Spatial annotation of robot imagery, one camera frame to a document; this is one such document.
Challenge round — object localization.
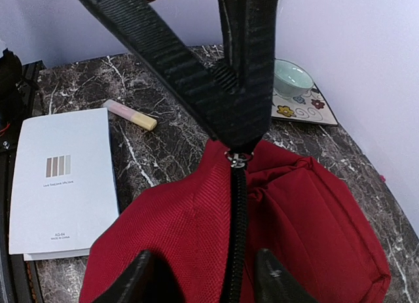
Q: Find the red backpack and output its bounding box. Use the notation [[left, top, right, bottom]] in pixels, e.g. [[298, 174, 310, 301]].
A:
[[79, 0, 391, 302]]

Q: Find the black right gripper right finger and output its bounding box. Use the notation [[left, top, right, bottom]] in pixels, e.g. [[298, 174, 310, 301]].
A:
[[255, 249, 318, 303]]

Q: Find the white booklet with stripes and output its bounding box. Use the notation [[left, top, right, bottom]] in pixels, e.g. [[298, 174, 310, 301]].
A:
[[9, 108, 118, 260]]

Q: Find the pink yellow highlighter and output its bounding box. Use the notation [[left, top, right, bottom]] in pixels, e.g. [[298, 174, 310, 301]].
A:
[[103, 99, 158, 131]]

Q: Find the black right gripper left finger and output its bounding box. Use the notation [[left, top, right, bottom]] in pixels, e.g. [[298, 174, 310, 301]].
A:
[[93, 249, 161, 303]]

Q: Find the floral patterned square plate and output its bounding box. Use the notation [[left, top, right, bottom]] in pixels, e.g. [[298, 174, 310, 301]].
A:
[[271, 85, 338, 126]]

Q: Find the pale green ceramic bowl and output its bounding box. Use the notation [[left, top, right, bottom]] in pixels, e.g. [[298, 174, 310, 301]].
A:
[[274, 60, 314, 99]]

